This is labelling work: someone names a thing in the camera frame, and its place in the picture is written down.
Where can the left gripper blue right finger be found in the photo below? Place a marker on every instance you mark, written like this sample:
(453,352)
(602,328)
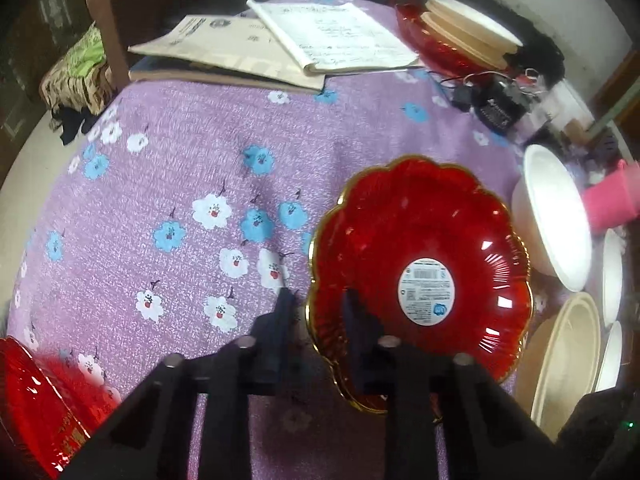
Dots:
(363,330)

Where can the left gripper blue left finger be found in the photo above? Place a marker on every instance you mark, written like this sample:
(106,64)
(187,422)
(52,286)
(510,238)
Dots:
(273,334)

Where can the red plate with sticker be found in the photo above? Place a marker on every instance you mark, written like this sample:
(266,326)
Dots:
(433,256)

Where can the beige plastic bowl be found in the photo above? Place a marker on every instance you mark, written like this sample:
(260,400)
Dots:
(559,364)

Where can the large white foam bowl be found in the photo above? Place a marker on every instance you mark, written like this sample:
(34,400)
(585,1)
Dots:
(549,216)

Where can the red plate with gold print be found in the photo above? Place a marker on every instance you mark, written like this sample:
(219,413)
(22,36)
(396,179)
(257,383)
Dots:
(49,407)

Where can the small white foam bowl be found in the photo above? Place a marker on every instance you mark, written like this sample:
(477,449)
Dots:
(611,359)
(612,276)

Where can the stack of beige bowls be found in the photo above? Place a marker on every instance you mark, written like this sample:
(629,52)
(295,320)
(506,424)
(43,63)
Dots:
(471,33)

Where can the purple floral tablecloth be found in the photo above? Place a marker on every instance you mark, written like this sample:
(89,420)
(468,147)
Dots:
(188,206)

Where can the black battery charger left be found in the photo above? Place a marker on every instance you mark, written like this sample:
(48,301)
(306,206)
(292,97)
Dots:
(499,105)

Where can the pink knitted sleeve bottle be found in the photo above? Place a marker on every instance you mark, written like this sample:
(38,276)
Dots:
(615,200)

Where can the beige magazine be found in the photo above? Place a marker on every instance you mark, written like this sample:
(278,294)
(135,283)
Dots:
(222,50)

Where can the open white booklet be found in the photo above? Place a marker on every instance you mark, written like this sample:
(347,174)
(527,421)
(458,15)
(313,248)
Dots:
(333,39)

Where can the green patterned blanket pile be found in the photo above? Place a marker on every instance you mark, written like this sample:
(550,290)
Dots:
(80,79)

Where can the red tray under stack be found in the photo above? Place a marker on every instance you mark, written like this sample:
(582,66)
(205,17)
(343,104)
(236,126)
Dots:
(440,48)

